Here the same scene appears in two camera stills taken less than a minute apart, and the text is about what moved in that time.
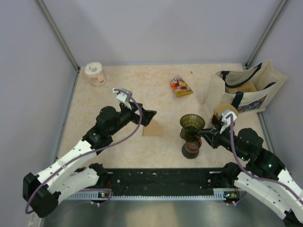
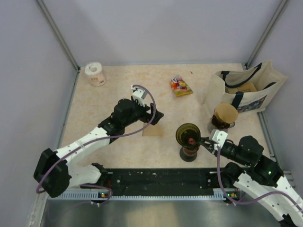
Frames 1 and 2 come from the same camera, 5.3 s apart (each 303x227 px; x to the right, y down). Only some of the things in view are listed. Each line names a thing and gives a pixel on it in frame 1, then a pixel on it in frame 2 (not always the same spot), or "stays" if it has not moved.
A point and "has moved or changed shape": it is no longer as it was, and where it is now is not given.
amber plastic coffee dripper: (217, 120) stays
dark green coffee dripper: (191, 124) has moved or changed shape
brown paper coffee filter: (226, 106) stays
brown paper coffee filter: (154, 128) stays
